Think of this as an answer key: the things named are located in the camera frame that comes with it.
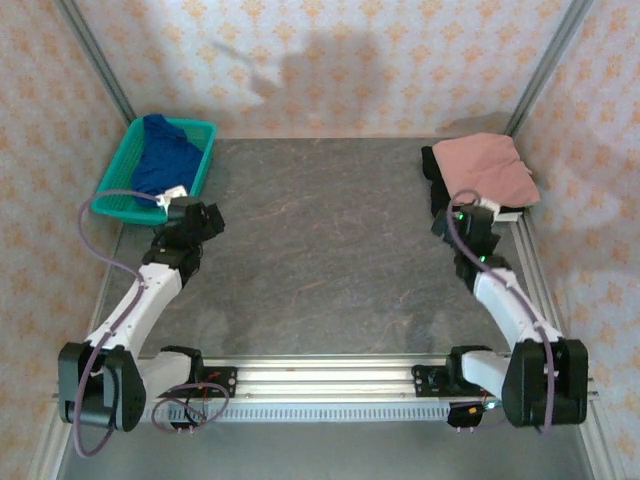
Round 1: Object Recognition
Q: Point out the grey slotted cable duct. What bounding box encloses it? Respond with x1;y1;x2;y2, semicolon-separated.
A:
144;403;454;424

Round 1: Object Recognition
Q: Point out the long aluminium mounting rail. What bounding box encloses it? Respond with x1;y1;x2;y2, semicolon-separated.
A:
52;354;600;404

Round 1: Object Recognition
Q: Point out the aluminium frame leg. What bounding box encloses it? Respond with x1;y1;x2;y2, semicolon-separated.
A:
27;412;69;480
574;399;626;480

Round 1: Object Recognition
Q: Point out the black connector board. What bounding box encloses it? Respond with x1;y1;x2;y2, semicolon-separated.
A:
446;399;509;432

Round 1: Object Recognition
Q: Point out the black folded t-shirt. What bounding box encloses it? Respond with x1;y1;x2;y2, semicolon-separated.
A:
421;144;524;219

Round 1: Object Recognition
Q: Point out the pink printed t-shirt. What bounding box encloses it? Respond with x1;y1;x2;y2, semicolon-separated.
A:
430;133;541;209

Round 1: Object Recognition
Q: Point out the blue t-shirt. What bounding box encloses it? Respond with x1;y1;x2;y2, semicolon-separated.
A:
132;113;205;208

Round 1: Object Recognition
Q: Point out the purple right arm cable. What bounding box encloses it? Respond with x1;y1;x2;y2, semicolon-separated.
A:
446;188;556;435

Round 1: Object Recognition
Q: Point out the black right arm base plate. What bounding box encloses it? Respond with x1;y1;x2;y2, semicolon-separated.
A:
412;364;454;400

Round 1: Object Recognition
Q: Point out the green plastic basket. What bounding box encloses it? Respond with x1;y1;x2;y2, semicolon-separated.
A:
94;117;219;227

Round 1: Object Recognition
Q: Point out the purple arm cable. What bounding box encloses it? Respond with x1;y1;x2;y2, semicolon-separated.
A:
446;188;556;435
73;188;232;459

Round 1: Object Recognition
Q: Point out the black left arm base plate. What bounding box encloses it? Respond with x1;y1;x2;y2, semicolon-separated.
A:
199;366;239;400

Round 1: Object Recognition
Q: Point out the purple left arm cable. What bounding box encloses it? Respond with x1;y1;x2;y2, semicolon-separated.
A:
73;188;232;459

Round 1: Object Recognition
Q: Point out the aluminium frame post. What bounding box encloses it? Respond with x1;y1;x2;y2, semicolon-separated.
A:
501;0;594;144
53;0;137;124

